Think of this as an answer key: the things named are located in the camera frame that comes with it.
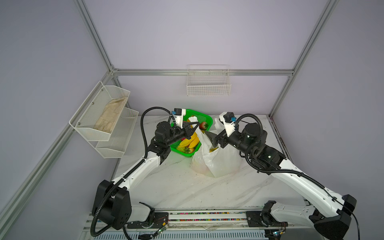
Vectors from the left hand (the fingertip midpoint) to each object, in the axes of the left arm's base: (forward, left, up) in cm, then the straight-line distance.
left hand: (199, 123), depth 72 cm
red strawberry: (+22, -4, -27) cm, 35 cm away
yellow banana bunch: (+3, +4, -22) cm, 22 cm away
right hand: (-6, -6, +7) cm, 11 cm away
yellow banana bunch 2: (-8, -7, -11) cm, 15 cm away
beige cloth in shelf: (+4, +48, -3) cm, 48 cm away
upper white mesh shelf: (+7, +56, -4) cm, 57 cm away
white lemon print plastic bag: (-11, -6, -16) cm, 20 cm away
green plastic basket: (+31, -2, -26) cm, 40 cm away
